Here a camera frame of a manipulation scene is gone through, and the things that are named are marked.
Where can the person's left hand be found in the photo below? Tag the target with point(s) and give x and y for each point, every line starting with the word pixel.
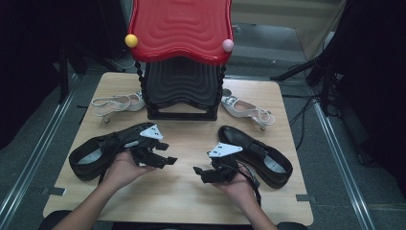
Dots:
pixel 123 172

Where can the yellow ball knob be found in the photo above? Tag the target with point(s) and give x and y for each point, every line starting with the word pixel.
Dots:
pixel 131 41

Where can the white slingback heel shoe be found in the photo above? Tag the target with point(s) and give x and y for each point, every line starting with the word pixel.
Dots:
pixel 237 110
pixel 134 103

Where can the grey tape strip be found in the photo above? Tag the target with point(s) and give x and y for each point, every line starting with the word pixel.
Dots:
pixel 52 191
pixel 305 198

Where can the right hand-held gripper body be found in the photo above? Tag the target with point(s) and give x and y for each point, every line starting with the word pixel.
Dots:
pixel 223 150

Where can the pink ball knob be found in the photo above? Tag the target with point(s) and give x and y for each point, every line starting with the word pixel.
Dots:
pixel 228 45

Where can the metal floor rail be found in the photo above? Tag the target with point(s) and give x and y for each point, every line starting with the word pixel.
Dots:
pixel 30 159
pixel 352 191

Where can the person's right hand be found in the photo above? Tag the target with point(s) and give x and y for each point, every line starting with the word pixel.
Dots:
pixel 239 190

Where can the black curtain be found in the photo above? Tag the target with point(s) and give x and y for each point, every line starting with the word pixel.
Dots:
pixel 376 80
pixel 32 48

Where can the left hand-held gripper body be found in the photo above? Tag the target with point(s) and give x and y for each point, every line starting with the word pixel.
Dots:
pixel 150 132

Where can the round black sticker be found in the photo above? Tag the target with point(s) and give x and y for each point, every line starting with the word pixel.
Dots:
pixel 226 91

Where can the black leather shoe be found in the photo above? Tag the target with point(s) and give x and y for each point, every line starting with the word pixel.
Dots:
pixel 95 143
pixel 236 135

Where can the red and black shoe rack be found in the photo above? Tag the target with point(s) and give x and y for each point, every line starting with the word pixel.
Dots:
pixel 182 28

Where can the black tripod stand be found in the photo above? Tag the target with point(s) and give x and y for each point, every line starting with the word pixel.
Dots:
pixel 319 64

